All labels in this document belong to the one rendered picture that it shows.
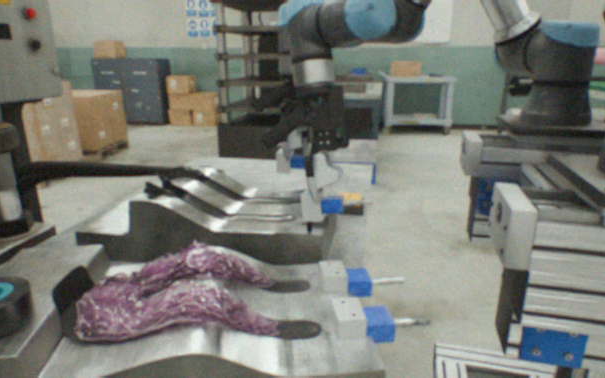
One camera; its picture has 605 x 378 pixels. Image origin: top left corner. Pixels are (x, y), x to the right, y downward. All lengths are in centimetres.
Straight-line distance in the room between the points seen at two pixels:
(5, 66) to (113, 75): 678
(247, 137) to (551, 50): 409
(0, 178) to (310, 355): 86
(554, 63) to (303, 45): 61
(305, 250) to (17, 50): 97
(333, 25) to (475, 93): 675
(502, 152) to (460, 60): 625
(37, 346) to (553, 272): 65
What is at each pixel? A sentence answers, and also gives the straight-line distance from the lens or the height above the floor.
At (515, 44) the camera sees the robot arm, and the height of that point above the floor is 122.
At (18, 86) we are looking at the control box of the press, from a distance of 140.
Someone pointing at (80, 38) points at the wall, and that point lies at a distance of 907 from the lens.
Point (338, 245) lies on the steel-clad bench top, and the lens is 93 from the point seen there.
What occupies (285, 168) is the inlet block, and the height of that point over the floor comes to 92.
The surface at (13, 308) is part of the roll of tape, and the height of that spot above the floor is 94.
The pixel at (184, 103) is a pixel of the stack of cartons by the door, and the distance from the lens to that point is 769.
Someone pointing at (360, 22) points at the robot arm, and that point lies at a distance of 71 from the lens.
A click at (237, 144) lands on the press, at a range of 500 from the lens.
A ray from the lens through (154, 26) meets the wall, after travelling 829.
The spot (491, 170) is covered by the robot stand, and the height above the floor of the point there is 92.
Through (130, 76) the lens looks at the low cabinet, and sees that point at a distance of 795.
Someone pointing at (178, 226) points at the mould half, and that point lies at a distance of 84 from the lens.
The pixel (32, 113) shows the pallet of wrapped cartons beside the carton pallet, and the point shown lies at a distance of 455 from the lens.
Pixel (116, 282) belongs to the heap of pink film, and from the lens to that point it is 65.
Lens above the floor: 120
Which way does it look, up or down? 18 degrees down
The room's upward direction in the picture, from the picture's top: straight up
